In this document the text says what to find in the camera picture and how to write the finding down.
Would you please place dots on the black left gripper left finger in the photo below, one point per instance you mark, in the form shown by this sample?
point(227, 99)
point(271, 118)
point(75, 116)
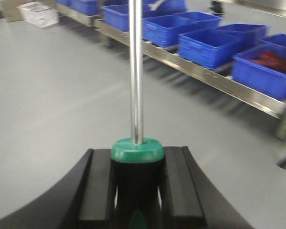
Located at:
point(82, 199)

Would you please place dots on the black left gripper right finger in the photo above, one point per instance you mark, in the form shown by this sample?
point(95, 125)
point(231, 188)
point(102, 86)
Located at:
point(190, 200)

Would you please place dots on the steel shelf rack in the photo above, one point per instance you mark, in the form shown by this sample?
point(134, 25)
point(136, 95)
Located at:
point(214, 79)

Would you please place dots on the blue bin with red parts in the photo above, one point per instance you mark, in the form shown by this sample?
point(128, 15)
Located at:
point(262, 68)

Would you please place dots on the blue bin on rack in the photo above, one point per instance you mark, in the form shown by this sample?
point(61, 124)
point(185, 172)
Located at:
point(209, 48)

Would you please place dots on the brown cardboard box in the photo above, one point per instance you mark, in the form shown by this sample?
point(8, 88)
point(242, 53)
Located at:
point(10, 9)

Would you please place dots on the white wire basket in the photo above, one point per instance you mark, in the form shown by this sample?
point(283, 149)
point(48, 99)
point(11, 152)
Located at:
point(38, 14)

